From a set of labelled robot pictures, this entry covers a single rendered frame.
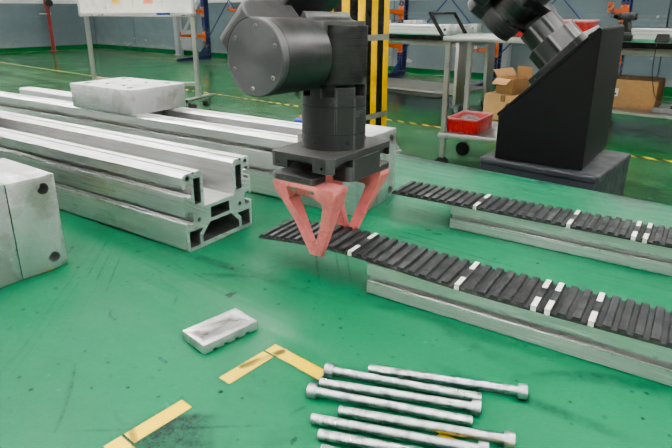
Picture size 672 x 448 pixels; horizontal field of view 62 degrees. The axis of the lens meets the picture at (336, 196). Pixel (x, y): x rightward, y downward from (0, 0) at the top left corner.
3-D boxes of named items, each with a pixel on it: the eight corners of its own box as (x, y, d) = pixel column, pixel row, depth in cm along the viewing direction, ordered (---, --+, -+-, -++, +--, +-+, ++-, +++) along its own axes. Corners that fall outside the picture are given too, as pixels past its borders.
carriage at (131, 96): (187, 122, 97) (184, 82, 95) (134, 133, 89) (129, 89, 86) (129, 113, 106) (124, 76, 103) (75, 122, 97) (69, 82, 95)
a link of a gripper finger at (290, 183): (272, 254, 52) (270, 155, 49) (317, 231, 57) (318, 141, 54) (333, 273, 48) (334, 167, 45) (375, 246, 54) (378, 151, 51)
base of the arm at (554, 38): (607, 31, 93) (552, 78, 101) (575, -5, 94) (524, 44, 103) (587, 40, 87) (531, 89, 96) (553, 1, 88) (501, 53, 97)
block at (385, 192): (402, 191, 79) (405, 124, 76) (356, 217, 69) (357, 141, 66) (348, 181, 84) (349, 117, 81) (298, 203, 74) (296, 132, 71)
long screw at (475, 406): (481, 409, 36) (482, 396, 36) (480, 420, 35) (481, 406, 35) (322, 384, 39) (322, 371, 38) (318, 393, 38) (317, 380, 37)
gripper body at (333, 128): (269, 170, 49) (267, 84, 47) (335, 149, 57) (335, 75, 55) (331, 182, 45) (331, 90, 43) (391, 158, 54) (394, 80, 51)
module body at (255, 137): (339, 184, 82) (339, 127, 79) (298, 203, 74) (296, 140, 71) (38, 125, 124) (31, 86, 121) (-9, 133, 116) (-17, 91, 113)
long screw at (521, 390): (526, 393, 37) (528, 381, 37) (527, 403, 36) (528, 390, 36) (370, 370, 40) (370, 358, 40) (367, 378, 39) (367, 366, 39)
